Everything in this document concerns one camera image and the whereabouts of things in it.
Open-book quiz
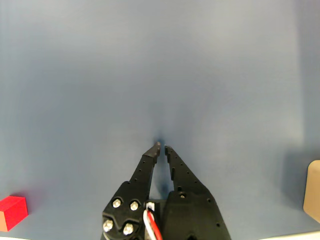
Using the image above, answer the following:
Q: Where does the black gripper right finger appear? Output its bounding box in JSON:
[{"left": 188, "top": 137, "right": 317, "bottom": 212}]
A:
[{"left": 161, "top": 145, "right": 232, "bottom": 240}]

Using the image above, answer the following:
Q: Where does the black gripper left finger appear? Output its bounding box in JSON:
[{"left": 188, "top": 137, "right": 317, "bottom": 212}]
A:
[{"left": 101, "top": 141, "right": 162, "bottom": 240}]

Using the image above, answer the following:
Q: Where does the red cube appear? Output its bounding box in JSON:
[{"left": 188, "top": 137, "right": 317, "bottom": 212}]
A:
[{"left": 0, "top": 196, "right": 29, "bottom": 232}]

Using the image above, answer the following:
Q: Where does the square metal container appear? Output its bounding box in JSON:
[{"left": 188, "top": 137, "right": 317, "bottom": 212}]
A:
[{"left": 302, "top": 159, "right": 320, "bottom": 225}]

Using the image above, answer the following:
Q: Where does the dark blue table mat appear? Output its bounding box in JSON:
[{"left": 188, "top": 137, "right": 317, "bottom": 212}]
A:
[{"left": 0, "top": 0, "right": 320, "bottom": 240}]

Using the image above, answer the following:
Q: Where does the red white gripper motor cable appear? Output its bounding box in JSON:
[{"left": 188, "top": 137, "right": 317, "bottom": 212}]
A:
[{"left": 143, "top": 202, "right": 163, "bottom": 240}]

